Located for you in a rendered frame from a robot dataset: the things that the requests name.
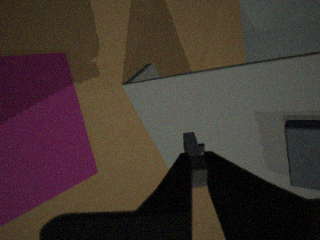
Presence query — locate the purple square zone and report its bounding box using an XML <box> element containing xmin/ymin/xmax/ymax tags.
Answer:
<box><xmin>0</xmin><ymin>53</ymin><xmax>98</xmax><ymax>227</ymax></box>

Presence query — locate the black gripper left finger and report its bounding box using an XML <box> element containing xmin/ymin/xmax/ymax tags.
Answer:
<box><xmin>40</xmin><ymin>153</ymin><xmax>193</xmax><ymax>240</ymax></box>

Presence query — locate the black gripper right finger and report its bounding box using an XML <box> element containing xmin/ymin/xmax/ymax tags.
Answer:
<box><xmin>204</xmin><ymin>151</ymin><xmax>320</xmax><ymax>240</ymax></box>

